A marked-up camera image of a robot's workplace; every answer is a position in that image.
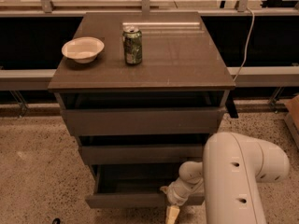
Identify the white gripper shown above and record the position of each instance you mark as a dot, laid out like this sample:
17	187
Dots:
175	197

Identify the grey drawer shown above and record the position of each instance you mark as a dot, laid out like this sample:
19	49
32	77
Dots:
123	154
131	185
90	122

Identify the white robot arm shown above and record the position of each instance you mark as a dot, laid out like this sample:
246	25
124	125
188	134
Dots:
232	166

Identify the grey drawer cabinet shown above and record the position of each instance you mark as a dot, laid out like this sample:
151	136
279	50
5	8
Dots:
181	68

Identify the green soda can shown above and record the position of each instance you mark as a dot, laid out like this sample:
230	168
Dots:
132	44

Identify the white paper bowl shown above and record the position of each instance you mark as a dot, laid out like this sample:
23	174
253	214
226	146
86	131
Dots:
83	49

